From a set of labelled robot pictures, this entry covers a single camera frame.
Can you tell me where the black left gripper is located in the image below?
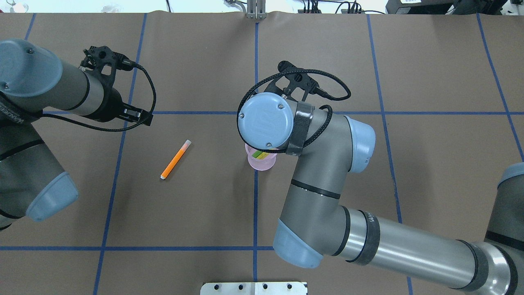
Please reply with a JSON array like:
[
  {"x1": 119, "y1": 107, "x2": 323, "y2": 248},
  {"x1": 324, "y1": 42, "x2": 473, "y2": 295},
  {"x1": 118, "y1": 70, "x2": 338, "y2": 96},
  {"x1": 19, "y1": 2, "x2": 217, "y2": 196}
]
[{"x1": 97, "y1": 87, "x2": 153, "y2": 126}]

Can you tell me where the orange highlighter pen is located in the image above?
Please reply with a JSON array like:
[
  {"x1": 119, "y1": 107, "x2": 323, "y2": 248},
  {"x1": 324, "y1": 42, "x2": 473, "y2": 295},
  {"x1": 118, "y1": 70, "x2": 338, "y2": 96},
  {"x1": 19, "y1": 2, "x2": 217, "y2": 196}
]
[{"x1": 160, "y1": 139, "x2": 192, "y2": 180}]

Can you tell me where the green highlighter pen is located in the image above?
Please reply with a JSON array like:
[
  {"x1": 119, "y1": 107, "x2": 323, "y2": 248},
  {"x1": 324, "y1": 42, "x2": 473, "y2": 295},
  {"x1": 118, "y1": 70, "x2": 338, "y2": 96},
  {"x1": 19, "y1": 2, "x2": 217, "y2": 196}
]
[{"x1": 251, "y1": 150, "x2": 266, "y2": 159}]

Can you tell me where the yellow highlighter pen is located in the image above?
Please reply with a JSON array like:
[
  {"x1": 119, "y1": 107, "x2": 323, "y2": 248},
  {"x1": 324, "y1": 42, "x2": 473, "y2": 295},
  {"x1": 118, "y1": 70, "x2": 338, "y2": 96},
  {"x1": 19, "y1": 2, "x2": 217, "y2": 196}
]
[{"x1": 258, "y1": 152, "x2": 276, "y2": 160}]

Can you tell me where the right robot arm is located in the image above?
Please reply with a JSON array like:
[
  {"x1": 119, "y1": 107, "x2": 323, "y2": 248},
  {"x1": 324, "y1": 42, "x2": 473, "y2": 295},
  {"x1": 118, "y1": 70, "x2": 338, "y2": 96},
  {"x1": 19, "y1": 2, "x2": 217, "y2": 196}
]
[{"x1": 268, "y1": 113, "x2": 523, "y2": 295}]

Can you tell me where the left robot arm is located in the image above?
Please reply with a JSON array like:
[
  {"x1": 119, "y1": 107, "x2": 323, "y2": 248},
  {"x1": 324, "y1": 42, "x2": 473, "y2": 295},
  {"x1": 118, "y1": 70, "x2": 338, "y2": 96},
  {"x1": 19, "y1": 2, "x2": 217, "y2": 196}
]
[{"x1": 0, "y1": 39, "x2": 157, "y2": 230}]

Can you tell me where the pink mesh pen holder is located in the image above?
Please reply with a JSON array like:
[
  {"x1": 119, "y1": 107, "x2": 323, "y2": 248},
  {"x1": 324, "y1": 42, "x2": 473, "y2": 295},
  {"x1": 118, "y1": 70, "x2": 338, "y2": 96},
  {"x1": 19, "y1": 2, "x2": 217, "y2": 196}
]
[{"x1": 244, "y1": 144, "x2": 277, "y2": 170}]

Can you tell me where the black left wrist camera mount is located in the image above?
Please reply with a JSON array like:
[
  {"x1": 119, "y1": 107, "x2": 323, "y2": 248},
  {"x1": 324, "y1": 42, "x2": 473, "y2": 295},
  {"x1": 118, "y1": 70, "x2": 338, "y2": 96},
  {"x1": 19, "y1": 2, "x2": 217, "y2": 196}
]
[{"x1": 79, "y1": 45, "x2": 137, "y2": 86}]

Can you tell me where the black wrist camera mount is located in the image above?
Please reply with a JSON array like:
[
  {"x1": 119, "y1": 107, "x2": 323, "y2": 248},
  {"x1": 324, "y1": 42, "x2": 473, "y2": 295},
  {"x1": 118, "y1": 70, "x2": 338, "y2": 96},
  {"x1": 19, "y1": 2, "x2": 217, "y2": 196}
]
[
  {"x1": 264, "y1": 73, "x2": 328, "y2": 102},
  {"x1": 79, "y1": 45, "x2": 137, "y2": 86}
]

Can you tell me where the aluminium frame post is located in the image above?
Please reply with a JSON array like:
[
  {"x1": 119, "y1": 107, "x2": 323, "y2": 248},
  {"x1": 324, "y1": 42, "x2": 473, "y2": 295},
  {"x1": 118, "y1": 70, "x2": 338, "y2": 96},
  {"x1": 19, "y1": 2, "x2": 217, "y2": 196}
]
[{"x1": 246, "y1": 0, "x2": 267, "y2": 20}]

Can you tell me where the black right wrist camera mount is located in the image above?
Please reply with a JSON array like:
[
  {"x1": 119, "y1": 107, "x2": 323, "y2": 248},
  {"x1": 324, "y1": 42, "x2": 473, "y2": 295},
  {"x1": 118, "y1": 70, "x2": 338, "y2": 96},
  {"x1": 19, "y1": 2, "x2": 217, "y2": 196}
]
[{"x1": 264, "y1": 73, "x2": 328, "y2": 102}]

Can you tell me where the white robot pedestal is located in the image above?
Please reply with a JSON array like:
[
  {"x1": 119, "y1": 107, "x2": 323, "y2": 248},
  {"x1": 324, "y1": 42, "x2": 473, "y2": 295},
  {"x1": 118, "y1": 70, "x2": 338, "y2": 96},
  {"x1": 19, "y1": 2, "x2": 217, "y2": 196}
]
[{"x1": 200, "y1": 281, "x2": 309, "y2": 295}]

